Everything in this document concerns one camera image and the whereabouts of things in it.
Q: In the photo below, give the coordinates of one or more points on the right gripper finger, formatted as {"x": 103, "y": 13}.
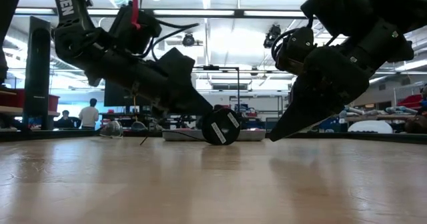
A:
{"x": 300, "y": 120}
{"x": 294, "y": 94}

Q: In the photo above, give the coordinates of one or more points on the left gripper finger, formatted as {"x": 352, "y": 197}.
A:
{"x": 166, "y": 112}
{"x": 198, "y": 105}

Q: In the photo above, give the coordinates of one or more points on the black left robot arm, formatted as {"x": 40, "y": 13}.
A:
{"x": 76, "y": 40}

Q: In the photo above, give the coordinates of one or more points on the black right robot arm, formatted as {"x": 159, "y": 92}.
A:
{"x": 383, "y": 17}

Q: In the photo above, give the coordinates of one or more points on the black cart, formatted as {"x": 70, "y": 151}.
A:
{"x": 272, "y": 124}

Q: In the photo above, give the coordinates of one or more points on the grey plastic tool case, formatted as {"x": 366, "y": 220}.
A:
{"x": 253, "y": 134}

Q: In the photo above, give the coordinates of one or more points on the black monitor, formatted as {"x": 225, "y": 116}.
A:
{"x": 116, "y": 97}

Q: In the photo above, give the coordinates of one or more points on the white trash can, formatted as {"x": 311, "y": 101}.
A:
{"x": 370, "y": 126}

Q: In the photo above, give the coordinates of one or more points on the wooden workbench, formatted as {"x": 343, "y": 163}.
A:
{"x": 380, "y": 117}

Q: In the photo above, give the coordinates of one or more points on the black pillar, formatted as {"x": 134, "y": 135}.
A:
{"x": 37, "y": 84}

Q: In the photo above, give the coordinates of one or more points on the black dome camera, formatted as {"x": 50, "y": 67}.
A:
{"x": 188, "y": 39}

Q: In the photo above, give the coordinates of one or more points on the black hanging ceiling camera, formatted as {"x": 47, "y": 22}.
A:
{"x": 273, "y": 35}

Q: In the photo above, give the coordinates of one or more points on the silver air duct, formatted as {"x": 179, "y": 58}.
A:
{"x": 417, "y": 40}

